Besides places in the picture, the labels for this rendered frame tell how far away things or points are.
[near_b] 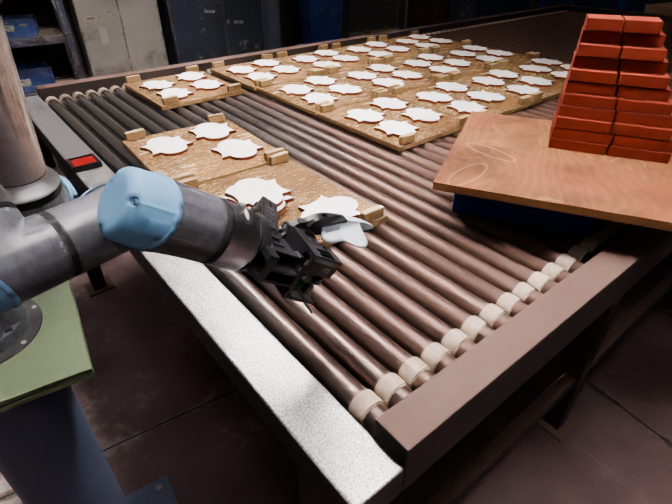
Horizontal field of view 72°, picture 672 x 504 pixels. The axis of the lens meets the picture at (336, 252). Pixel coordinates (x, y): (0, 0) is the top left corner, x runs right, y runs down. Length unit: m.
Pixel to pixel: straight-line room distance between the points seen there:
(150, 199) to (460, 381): 0.47
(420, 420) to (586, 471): 1.29
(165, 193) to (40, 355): 0.51
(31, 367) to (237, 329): 0.33
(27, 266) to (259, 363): 0.37
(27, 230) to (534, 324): 0.69
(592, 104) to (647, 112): 0.11
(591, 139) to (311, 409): 0.89
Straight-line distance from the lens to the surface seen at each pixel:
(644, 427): 2.10
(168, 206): 0.46
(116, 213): 0.47
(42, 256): 0.53
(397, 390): 0.71
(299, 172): 1.26
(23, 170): 0.84
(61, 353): 0.91
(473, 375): 0.71
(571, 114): 1.23
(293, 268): 0.57
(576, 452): 1.92
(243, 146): 1.43
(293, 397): 0.70
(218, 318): 0.84
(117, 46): 5.81
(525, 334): 0.79
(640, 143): 1.26
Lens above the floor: 1.47
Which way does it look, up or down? 35 degrees down
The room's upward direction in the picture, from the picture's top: straight up
